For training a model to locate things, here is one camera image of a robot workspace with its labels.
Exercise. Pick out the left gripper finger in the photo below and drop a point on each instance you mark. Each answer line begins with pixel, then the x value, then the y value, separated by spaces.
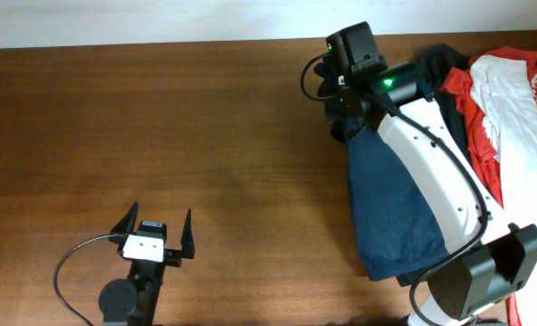
pixel 187 240
pixel 126 225

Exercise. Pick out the navy blue shorts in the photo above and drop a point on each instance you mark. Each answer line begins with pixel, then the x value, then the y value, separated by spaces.
pixel 396 233

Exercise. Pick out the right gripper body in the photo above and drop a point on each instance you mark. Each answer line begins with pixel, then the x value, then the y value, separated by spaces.
pixel 324 72

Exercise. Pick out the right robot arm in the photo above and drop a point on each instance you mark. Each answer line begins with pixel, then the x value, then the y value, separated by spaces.
pixel 490 255

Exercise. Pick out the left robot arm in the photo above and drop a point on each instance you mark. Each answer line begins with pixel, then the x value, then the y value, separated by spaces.
pixel 132 300

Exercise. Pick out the red and white shirt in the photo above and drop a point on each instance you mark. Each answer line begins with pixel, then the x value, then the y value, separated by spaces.
pixel 497 96

